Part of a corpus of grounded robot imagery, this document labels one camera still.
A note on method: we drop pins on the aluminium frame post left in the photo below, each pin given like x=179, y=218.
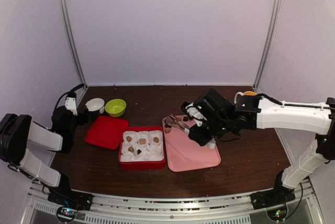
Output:
x=71, y=42

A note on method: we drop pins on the green plastic bowl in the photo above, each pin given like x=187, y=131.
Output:
x=115, y=108

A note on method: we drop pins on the red tin lid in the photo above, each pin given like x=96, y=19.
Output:
x=106, y=132

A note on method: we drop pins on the red tin box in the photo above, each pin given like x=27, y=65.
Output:
x=143, y=165

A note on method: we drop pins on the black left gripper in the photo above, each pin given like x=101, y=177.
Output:
x=84, y=118

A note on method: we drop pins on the white floral mug yellow inside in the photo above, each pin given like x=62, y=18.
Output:
x=246, y=93

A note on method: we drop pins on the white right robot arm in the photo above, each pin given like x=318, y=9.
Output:
x=264, y=112

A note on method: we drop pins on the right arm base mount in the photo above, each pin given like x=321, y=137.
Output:
x=269, y=198

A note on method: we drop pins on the white paper liner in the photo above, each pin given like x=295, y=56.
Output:
x=147, y=153

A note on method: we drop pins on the pink plastic tray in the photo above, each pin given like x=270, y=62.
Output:
x=184, y=154

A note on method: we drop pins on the white ceramic bowl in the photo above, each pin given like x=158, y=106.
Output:
x=95, y=105

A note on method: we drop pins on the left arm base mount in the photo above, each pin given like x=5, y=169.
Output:
x=77, y=200

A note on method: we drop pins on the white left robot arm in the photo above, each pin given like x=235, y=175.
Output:
x=20, y=132

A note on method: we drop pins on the aluminium frame post right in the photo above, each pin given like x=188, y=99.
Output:
x=276, y=8

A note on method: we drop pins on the aluminium front rail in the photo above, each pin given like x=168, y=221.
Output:
x=236, y=208

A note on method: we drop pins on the aluminium frame post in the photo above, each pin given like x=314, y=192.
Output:
x=71, y=42
x=276, y=8

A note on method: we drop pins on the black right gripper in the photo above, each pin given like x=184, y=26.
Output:
x=200, y=138

